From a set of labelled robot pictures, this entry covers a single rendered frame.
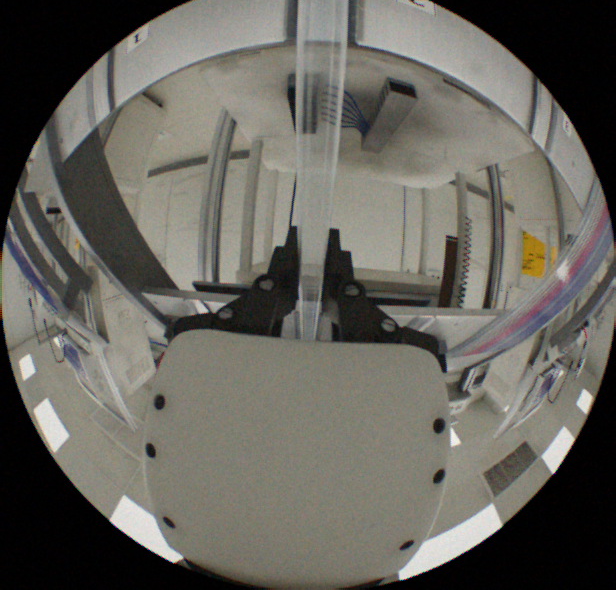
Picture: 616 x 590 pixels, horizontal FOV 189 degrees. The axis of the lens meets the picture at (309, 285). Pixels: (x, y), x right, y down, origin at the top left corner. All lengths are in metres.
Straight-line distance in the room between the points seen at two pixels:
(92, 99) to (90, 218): 0.12
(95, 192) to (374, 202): 1.93
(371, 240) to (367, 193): 0.43
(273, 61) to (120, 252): 0.34
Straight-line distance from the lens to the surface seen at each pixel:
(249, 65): 0.40
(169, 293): 0.23
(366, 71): 0.40
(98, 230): 0.22
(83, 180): 0.22
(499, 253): 0.64
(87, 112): 0.16
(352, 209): 1.91
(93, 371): 1.28
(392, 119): 0.44
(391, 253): 1.98
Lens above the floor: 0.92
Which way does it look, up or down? 11 degrees up
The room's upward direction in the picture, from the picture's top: 176 degrees counter-clockwise
